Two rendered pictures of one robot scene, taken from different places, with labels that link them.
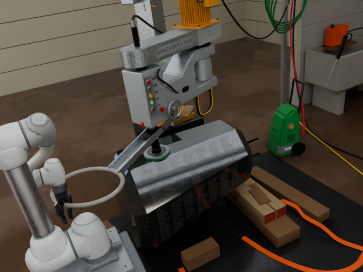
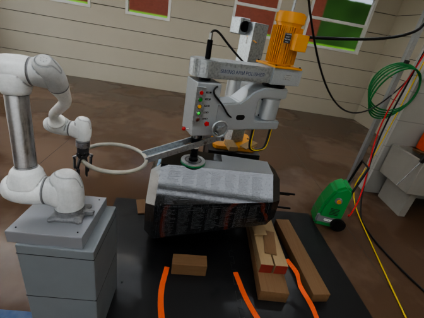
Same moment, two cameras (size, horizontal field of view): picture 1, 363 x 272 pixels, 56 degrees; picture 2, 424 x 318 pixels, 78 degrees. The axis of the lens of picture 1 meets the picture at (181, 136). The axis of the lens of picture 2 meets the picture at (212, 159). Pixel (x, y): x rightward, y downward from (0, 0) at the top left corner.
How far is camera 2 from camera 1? 0.74 m
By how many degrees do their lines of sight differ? 14
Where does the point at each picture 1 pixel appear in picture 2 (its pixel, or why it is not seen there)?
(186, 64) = (250, 96)
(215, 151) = (243, 185)
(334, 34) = not seen: outside the picture
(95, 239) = (63, 195)
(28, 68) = (174, 75)
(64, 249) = (32, 188)
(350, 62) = not seen: outside the picture
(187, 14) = (271, 52)
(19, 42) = (175, 55)
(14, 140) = (14, 69)
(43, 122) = (44, 64)
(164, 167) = (190, 175)
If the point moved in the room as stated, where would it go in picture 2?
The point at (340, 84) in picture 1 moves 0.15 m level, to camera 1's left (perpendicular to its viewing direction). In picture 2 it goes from (412, 188) to (399, 184)
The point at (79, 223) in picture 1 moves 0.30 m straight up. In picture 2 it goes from (56, 174) to (50, 120)
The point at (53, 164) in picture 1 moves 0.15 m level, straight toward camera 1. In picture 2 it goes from (81, 122) to (70, 130)
